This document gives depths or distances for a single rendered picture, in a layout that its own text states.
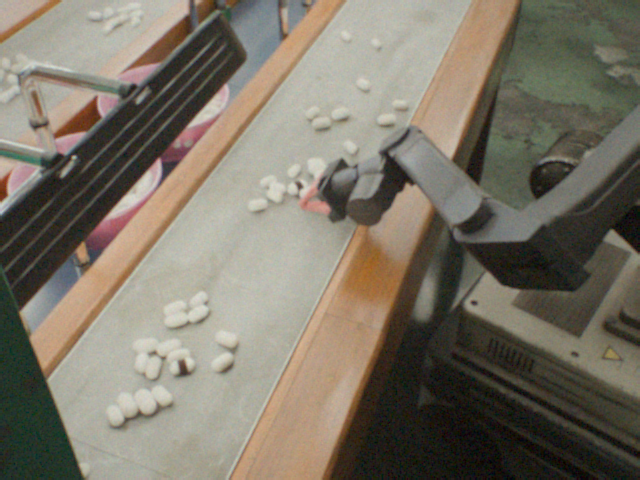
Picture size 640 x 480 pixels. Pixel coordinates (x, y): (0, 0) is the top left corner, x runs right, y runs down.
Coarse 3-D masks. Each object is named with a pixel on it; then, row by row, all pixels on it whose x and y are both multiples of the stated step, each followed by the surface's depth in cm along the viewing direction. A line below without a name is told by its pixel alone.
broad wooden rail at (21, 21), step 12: (0, 0) 183; (12, 0) 183; (24, 0) 183; (36, 0) 183; (48, 0) 184; (60, 0) 187; (0, 12) 178; (12, 12) 178; (24, 12) 178; (36, 12) 180; (0, 24) 174; (12, 24) 174; (24, 24) 177; (0, 36) 171
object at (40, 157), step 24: (24, 72) 91; (48, 72) 90; (72, 72) 89; (24, 96) 93; (120, 96) 87; (144, 96) 88; (48, 120) 97; (0, 144) 78; (24, 144) 78; (48, 144) 99; (72, 168) 77
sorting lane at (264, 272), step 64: (384, 0) 190; (448, 0) 190; (320, 64) 166; (384, 64) 166; (256, 128) 147; (384, 128) 147; (256, 192) 132; (192, 256) 120; (256, 256) 120; (320, 256) 120; (128, 320) 110; (256, 320) 110; (64, 384) 101; (128, 384) 101; (192, 384) 101; (256, 384) 101; (128, 448) 94; (192, 448) 94
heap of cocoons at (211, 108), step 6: (216, 96) 155; (210, 102) 153; (216, 102) 153; (204, 108) 152; (210, 108) 152; (216, 108) 152; (204, 114) 152; (210, 114) 151; (198, 120) 149; (180, 144) 145; (186, 144) 146
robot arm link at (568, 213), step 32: (608, 160) 67; (576, 192) 67; (608, 192) 66; (512, 224) 69; (544, 224) 66; (576, 224) 66; (608, 224) 67; (480, 256) 74; (512, 256) 69; (544, 256) 66; (576, 256) 67; (512, 288) 75; (544, 288) 71; (576, 288) 67
